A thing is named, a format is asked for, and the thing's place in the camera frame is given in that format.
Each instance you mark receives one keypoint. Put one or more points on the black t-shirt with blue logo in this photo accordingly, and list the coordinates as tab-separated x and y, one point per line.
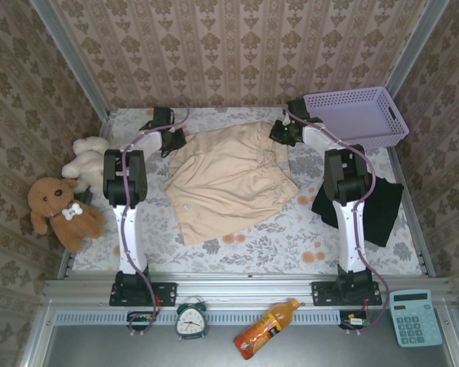
382	214

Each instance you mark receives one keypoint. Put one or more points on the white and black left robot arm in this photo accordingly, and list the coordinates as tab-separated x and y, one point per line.
128	237

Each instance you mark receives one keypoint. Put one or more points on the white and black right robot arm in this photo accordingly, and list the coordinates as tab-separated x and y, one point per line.
348	237

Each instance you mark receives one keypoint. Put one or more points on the purple plastic basket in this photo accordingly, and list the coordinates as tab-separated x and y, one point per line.
352	114

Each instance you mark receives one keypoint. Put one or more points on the white plush toy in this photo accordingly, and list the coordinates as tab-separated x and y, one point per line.
86	160

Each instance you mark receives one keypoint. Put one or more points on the floral tablecloth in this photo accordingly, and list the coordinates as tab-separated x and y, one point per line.
214	262

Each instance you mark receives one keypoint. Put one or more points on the brown plush dog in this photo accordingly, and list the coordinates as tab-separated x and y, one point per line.
49	199

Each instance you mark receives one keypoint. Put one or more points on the dark green alarm clock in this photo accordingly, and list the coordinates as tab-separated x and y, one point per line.
191	321

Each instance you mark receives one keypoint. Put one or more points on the black connector board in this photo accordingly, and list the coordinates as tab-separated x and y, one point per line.
141	319
353	320

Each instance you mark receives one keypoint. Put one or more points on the orange juice bottle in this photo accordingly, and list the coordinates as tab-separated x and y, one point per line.
264	329

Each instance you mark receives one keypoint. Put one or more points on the light blue calculator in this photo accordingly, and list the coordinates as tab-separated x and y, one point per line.
415	321

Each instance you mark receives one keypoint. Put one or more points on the aluminium frame post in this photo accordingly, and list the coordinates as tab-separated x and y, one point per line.
417	46
81	72

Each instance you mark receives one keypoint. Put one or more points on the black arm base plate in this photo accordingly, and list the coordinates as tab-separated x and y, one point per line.
321	294
166	294

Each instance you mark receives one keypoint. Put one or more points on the aluminium frame beam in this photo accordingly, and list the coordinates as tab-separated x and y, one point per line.
233	286

